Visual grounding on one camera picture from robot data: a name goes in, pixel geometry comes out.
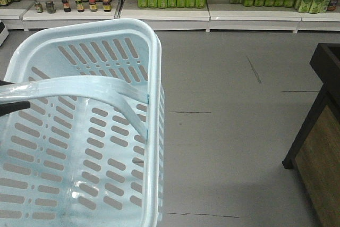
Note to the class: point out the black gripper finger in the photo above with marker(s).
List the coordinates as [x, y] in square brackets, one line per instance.
[2, 83]
[7, 108]

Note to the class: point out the light blue plastic basket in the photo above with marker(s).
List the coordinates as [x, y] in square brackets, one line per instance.
[90, 149]

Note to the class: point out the white box appliance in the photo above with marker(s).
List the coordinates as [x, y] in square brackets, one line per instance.
[4, 33]

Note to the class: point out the white store shelving unit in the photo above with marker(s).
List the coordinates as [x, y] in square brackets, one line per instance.
[290, 15]

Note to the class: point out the black wooden display stand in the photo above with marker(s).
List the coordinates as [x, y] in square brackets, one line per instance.
[315, 150]

